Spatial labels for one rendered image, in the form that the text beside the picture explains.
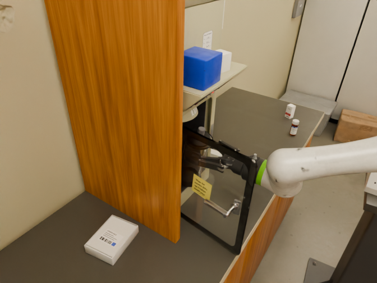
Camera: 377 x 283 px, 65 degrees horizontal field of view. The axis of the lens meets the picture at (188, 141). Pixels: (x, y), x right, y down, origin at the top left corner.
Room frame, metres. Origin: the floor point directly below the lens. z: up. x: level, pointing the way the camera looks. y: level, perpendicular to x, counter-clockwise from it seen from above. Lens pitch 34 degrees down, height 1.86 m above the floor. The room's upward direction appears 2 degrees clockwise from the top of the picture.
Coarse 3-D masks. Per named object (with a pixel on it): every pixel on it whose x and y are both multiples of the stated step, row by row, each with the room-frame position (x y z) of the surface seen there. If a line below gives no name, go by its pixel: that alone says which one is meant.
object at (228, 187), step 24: (192, 144) 0.76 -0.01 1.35; (216, 144) 0.71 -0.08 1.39; (192, 168) 0.76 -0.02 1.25; (216, 168) 0.70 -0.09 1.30; (240, 168) 0.65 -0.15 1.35; (192, 192) 0.76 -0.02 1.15; (216, 192) 0.70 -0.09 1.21; (240, 192) 0.64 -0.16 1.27; (192, 216) 0.75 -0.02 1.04; (216, 216) 0.69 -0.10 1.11; (240, 216) 0.63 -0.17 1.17; (216, 240) 0.68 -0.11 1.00; (240, 240) 0.62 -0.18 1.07
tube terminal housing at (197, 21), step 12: (216, 0) 1.06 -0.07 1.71; (192, 12) 0.93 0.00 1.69; (204, 12) 0.98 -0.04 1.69; (216, 12) 1.05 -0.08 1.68; (192, 24) 0.93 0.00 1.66; (204, 24) 0.99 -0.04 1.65; (216, 24) 1.05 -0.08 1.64; (192, 36) 0.93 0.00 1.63; (216, 36) 1.06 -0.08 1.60; (216, 48) 1.06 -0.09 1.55; (192, 108) 0.95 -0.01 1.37
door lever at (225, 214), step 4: (204, 200) 0.66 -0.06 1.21; (208, 200) 0.66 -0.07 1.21; (208, 204) 0.65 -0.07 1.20; (212, 204) 0.65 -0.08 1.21; (216, 204) 0.65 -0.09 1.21; (232, 204) 0.65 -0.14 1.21; (212, 208) 0.64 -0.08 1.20; (216, 208) 0.63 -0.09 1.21; (220, 208) 0.63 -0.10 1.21; (232, 208) 0.64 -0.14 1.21; (236, 208) 0.64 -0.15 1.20; (220, 212) 0.62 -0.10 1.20; (224, 212) 0.62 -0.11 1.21; (228, 212) 0.62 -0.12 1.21; (224, 216) 0.61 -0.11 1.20; (228, 216) 0.61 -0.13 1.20
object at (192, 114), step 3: (195, 108) 1.01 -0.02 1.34; (192, 111) 0.99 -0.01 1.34; (195, 111) 1.00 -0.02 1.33; (186, 114) 0.96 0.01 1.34; (189, 114) 0.97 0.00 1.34; (192, 114) 0.98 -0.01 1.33; (195, 114) 0.99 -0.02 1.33; (183, 117) 0.95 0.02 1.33; (186, 117) 0.96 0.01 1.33; (189, 117) 0.96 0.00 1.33; (192, 117) 0.97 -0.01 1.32; (183, 120) 0.95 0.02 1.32; (186, 120) 0.95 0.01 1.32; (189, 120) 0.96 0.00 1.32
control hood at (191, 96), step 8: (232, 64) 1.03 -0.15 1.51; (240, 64) 1.04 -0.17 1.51; (224, 72) 0.95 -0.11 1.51; (232, 72) 0.95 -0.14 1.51; (240, 72) 0.98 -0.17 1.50; (224, 80) 0.89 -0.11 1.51; (184, 88) 0.81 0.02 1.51; (192, 88) 0.81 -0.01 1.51; (208, 88) 0.81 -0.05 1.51; (216, 88) 0.84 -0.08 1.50; (184, 96) 0.79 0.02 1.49; (192, 96) 0.77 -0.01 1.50; (200, 96) 0.76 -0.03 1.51; (184, 104) 0.79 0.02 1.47; (192, 104) 0.78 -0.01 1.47
